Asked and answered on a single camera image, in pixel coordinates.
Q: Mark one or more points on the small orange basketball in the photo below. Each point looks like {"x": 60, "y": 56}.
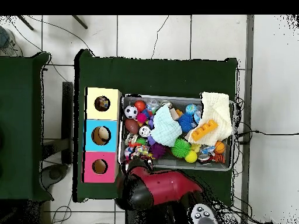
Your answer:
{"x": 219, "y": 147}

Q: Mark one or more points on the wooden box with three holes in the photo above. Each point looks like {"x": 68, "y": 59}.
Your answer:
{"x": 91, "y": 114}

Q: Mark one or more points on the shallow mesh bin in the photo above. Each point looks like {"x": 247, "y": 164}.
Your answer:
{"x": 128, "y": 100}

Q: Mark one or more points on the black tripod leg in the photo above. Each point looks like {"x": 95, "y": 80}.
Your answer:
{"x": 80, "y": 22}
{"x": 25, "y": 22}

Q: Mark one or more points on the black upright bar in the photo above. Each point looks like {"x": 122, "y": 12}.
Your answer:
{"x": 67, "y": 121}

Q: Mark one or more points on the dark green tablecloth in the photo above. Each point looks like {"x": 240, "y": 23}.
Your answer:
{"x": 151, "y": 77}
{"x": 18, "y": 140}

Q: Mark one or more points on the cream knitted cloth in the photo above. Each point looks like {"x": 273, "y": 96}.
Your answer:
{"x": 217, "y": 109}

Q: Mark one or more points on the orange toy brick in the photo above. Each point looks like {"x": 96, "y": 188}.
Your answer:
{"x": 203, "y": 130}

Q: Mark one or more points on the mint green cloth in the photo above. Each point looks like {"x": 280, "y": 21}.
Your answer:
{"x": 165, "y": 128}

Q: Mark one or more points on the person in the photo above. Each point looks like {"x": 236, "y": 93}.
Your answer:
{"x": 9, "y": 44}

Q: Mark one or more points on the brown toy football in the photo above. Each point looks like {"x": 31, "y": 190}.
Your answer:
{"x": 132, "y": 126}

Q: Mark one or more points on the blue spiky ball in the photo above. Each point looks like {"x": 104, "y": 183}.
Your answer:
{"x": 185, "y": 122}

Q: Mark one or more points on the green spiky ball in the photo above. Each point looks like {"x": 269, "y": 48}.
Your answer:
{"x": 180, "y": 148}

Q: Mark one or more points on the black drink can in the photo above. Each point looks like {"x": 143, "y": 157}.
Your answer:
{"x": 144, "y": 131}

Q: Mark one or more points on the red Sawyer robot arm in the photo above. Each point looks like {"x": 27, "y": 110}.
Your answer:
{"x": 163, "y": 184}

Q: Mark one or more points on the yellow ball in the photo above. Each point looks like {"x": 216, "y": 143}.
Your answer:
{"x": 191, "y": 156}

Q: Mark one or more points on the black and white soccer ball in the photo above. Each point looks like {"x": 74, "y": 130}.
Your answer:
{"x": 131, "y": 112}

